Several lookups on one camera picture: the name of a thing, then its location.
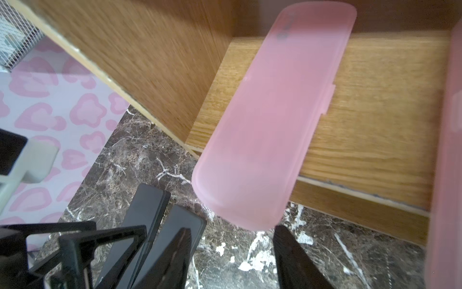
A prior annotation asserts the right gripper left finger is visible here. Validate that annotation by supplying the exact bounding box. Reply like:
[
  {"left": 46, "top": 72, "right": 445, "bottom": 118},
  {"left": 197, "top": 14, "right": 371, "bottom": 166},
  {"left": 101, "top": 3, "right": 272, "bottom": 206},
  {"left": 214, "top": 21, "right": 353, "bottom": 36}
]
[{"left": 133, "top": 228, "right": 191, "bottom": 289}]

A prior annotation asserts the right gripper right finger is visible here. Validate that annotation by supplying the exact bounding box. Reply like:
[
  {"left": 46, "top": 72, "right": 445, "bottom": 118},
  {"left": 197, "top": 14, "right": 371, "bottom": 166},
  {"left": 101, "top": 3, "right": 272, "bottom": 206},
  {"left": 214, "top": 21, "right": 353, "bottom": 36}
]
[{"left": 273, "top": 225, "right": 333, "bottom": 289}]

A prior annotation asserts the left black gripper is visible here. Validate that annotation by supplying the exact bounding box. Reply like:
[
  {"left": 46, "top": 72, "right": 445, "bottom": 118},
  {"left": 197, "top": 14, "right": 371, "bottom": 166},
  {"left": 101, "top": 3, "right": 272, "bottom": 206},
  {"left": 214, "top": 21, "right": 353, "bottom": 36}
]
[{"left": 0, "top": 221, "right": 148, "bottom": 289}]

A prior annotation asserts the pink pencil case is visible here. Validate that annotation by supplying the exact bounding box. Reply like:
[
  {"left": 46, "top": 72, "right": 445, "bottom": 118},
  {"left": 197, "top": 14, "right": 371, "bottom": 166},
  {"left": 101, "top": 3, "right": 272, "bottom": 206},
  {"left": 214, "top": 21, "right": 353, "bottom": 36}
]
[
  {"left": 192, "top": 1, "right": 357, "bottom": 231},
  {"left": 424, "top": 22, "right": 462, "bottom": 289}
]

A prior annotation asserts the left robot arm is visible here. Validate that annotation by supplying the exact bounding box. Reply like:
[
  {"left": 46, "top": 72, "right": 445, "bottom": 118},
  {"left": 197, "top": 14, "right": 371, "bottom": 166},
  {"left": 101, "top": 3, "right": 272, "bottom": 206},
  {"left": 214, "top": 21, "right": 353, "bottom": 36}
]
[{"left": 1, "top": 130, "right": 147, "bottom": 289}]

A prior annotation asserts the wooden three-tier shelf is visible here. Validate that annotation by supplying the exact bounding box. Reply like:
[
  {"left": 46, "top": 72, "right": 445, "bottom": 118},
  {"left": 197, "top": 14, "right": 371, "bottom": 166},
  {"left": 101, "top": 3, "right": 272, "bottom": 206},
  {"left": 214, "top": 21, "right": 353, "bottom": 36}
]
[{"left": 11, "top": 1, "right": 462, "bottom": 245}]

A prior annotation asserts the white mesh side basket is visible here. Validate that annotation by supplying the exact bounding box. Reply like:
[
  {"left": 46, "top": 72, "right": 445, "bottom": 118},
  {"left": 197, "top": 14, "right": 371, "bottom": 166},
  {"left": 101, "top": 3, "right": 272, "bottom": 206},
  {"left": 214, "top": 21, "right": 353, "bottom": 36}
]
[{"left": 1, "top": 1, "right": 44, "bottom": 73}]

